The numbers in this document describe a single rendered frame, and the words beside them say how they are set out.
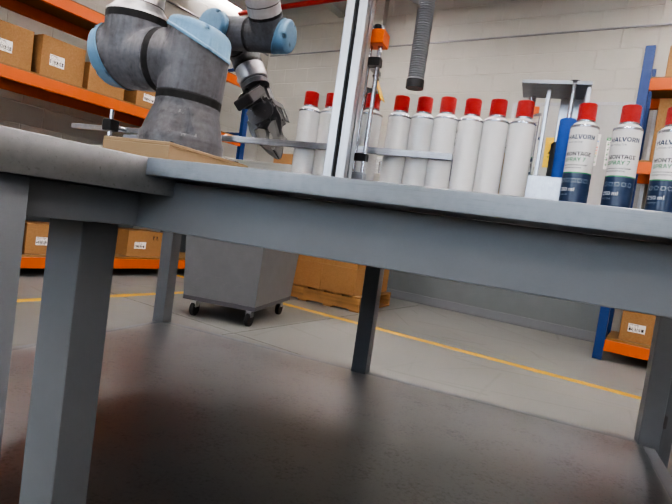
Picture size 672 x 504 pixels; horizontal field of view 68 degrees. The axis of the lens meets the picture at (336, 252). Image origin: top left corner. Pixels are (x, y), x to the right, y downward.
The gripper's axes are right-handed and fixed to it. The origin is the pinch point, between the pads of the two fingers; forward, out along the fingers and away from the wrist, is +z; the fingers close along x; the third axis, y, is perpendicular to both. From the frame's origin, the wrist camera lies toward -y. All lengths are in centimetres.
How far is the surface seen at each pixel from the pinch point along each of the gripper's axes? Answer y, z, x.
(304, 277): 330, -8, 154
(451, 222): -60, 38, -40
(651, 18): 429, -121, -219
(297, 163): -2.6, 5.7, -5.4
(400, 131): -1.6, 9.3, -30.2
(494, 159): -2, 23, -46
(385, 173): -1.8, 16.5, -23.8
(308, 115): -2.4, -3.6, -12.0
